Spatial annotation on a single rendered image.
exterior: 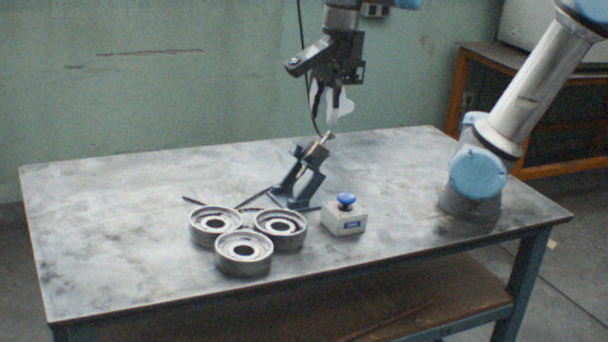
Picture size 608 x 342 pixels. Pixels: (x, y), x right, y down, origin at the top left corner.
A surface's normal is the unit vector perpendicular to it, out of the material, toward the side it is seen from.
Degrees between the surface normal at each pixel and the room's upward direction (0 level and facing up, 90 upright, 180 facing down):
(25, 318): 0
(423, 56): 90
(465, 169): 97
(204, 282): 0
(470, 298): 0
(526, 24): 90
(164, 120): 90
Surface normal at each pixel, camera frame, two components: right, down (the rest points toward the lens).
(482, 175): -0.39, 0.46
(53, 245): 0.11, -0.90
